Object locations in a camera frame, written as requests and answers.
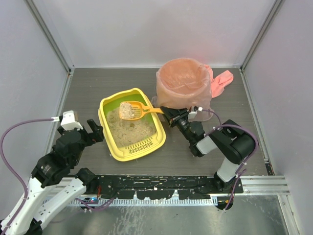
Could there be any orange litter scoop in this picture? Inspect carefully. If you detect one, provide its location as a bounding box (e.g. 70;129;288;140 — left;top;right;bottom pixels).
119;101;164;120

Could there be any bin with pink bag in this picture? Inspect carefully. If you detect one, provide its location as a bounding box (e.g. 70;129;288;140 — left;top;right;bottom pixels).
151;58;212;121

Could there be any yellow green litter box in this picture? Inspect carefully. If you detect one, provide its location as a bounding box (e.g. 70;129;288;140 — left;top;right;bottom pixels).
98;88;166;162

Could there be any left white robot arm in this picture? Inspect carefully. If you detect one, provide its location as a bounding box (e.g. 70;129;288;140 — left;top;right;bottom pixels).
0;117;104;235

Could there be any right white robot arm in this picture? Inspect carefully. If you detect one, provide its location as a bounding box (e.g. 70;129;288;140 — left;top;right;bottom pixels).
160;106;259;191

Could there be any beige cat litter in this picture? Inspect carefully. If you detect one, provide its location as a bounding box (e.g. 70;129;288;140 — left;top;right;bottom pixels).
106;108;156;147

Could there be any pink cloth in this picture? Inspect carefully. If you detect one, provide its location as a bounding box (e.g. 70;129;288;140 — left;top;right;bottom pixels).
204;65;234;98

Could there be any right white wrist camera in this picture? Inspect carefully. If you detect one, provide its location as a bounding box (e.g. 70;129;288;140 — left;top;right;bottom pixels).
188;106;203;119

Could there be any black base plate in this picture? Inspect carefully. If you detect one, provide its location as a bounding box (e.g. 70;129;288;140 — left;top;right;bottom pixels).
82;175;244;200

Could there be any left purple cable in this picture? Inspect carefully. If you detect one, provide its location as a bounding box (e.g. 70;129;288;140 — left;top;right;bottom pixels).
0;117;115;235

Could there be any white slotted cable duct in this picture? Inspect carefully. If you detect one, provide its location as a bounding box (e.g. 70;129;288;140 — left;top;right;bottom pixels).
44;197;218;207

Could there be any aluminium frame rail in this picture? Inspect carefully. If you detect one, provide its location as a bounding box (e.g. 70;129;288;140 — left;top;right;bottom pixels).
53;175;291;196

